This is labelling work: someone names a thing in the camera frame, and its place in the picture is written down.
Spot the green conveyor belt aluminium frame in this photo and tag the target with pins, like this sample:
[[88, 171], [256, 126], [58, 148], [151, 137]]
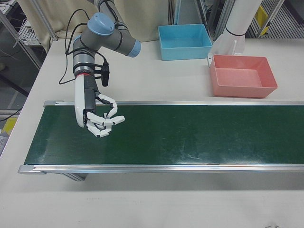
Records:
[[166, 135]]

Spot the white cylindrical column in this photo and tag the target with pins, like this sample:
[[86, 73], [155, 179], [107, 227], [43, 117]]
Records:
[[240, 19]]

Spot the beige curtain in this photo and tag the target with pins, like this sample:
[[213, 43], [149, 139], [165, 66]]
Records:
[[59, 14]]

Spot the white metal bracket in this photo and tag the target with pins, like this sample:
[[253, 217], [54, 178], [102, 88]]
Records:
[[210, 60]]

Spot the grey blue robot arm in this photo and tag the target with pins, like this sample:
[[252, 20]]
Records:
[[107, 35]]

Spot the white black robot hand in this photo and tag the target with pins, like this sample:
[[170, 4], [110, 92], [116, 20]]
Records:
[[79, 102]]

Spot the pink plastic box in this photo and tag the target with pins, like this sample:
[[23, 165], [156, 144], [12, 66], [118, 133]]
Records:
[[240, 76]]

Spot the blue plastic box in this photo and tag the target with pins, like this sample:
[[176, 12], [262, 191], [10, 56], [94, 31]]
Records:
[[185, 42]]

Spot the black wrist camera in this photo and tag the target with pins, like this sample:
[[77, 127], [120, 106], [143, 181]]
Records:
[[105, 73]]

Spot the aluminium frame rack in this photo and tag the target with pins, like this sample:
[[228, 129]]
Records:
[[49, 23]]

